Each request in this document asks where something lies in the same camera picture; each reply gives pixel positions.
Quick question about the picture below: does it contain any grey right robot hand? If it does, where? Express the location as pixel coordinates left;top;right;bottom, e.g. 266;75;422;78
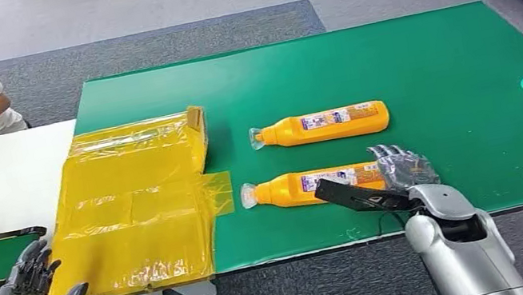
366;135;442;197

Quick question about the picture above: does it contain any yellow plastic-wrapped box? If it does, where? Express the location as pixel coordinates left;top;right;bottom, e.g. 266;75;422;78
20;101;249;295

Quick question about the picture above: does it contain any orange bottle with clear cap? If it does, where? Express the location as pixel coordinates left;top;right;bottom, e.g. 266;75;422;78
246;98;393;156
238;157;389;219

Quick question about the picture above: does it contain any black right camera cable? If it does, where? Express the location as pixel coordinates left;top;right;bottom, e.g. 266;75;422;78
373;207;409;236

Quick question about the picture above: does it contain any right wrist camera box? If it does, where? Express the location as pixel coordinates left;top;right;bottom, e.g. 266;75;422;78
311;162;421;227

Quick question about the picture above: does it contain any green table mat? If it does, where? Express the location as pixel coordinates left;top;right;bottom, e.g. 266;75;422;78
64;0;523;295

